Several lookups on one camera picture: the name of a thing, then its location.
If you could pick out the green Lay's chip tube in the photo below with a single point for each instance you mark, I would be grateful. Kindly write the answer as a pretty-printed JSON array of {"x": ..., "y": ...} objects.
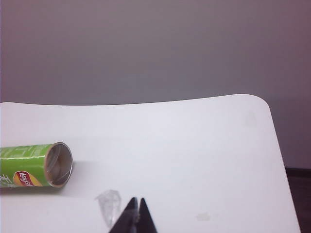
[{"x": 24, "y": 160}]

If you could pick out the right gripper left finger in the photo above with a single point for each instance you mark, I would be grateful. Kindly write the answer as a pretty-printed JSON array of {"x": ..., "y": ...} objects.
[{"x": 126, "y": 222}]

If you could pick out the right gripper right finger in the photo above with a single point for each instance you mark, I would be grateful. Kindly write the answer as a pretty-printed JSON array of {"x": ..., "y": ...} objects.
[{"x": 145, "y": 222}]

